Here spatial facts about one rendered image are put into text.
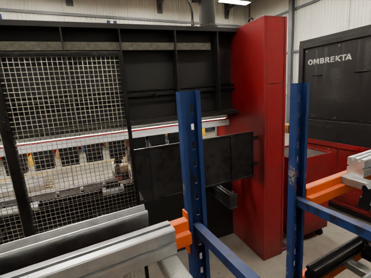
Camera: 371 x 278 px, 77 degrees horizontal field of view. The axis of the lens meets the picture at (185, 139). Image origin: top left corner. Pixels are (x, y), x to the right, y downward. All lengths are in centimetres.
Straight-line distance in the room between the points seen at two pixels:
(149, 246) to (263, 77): 184
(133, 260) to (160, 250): 6
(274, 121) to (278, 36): 72
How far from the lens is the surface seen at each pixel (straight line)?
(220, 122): 258
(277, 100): 227
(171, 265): 55
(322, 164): 286
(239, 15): 1168
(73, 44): 208
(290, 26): 1005
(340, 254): 114
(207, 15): 244
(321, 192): 96
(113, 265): 54
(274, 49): 225
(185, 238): 68
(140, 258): 54
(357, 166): 105
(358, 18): 900
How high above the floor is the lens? 175
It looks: 12 degrees down
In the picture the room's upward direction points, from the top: 4 degrees counter-clockwise
